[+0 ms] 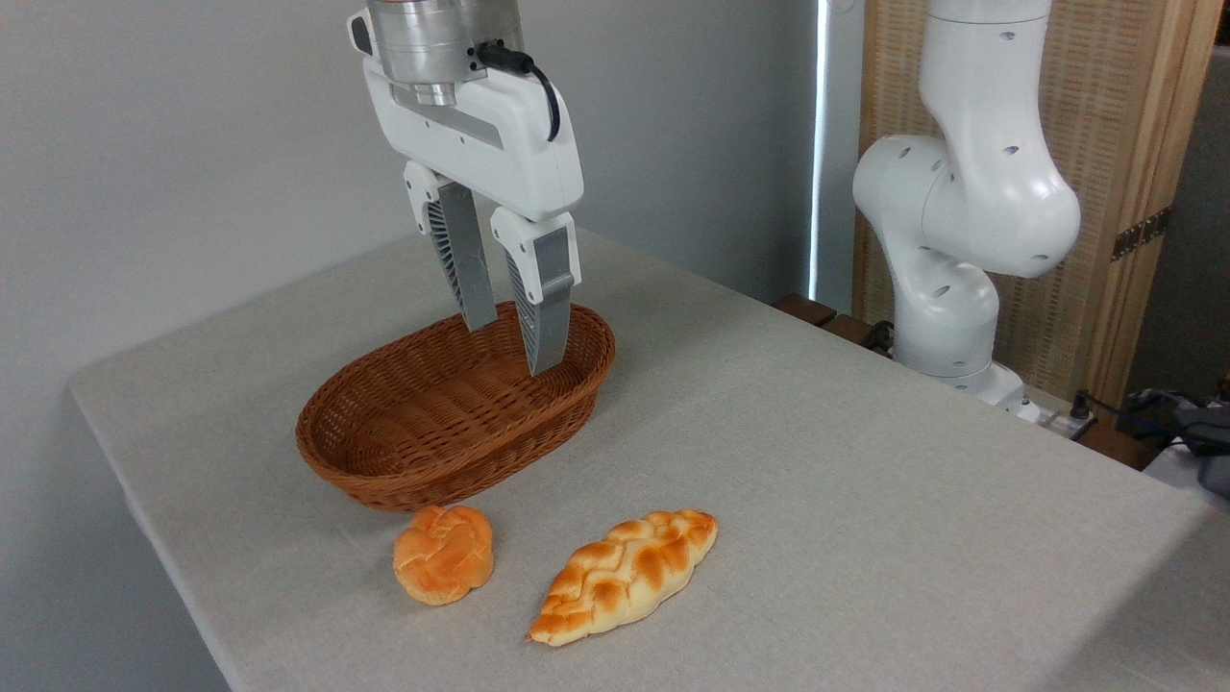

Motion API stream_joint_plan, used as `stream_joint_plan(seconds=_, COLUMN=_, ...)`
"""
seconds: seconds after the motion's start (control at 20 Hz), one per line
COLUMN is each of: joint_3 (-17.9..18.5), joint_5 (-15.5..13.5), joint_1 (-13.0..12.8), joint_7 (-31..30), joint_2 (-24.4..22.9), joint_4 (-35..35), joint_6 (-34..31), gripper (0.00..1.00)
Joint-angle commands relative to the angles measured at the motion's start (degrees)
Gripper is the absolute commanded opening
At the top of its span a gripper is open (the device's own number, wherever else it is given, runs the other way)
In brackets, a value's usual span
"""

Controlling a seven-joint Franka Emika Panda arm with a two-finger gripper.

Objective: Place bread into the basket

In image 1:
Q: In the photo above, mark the round orange bread roll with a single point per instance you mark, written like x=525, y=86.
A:
x=444, y=556

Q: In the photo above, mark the long braided bread loaf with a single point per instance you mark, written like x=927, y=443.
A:
x=625, y=577

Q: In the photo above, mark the bright vertical window strip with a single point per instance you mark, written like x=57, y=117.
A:
x=819, y=144

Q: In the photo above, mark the brown wooden base board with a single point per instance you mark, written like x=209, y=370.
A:
x=805, y=309

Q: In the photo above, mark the grey tablecloth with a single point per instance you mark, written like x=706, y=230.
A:
x=817, y=500

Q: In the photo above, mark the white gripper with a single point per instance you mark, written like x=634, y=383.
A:
x=500, y=144

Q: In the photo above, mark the metal screen hinge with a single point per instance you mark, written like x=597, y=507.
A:
x=1141, y=234

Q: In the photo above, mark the black grey device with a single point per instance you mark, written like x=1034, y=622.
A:
x=1196, y=423

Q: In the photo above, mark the brown wicker basket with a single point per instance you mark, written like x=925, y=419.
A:
x=423, y=423

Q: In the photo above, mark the black power plug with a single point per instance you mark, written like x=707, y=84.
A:
x=1081, y=408

